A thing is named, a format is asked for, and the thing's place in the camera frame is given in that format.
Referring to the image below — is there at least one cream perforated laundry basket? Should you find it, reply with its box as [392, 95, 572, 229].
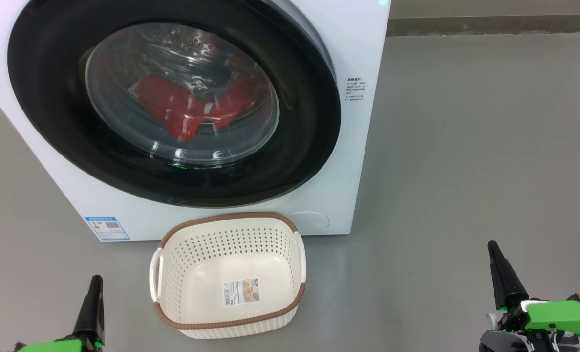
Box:
[149, 212, 307, 339]

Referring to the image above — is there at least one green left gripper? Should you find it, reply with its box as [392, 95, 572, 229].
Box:
[0, 275, 106, 352]

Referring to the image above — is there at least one white front-load washing machine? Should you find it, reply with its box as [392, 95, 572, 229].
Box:
[0, 0, 392, 242]

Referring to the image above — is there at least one blue energy label sticker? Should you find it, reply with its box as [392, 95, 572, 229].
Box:
[85, 216, 130, 242]

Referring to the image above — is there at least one red garment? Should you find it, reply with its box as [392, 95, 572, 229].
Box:
[132, 73, 258, 143]

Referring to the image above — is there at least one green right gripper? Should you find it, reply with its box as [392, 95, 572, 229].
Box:
[479, 240, 580, 352]

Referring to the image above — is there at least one black round glass washer door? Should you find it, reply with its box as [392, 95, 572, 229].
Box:
[7, 0, 342, 208]

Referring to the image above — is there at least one round white filter cover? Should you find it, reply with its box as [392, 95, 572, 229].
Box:
[287, 211, 330, 230]

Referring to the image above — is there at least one paper label sticker with barcode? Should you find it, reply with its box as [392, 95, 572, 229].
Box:
[223, 278, 261, 307]

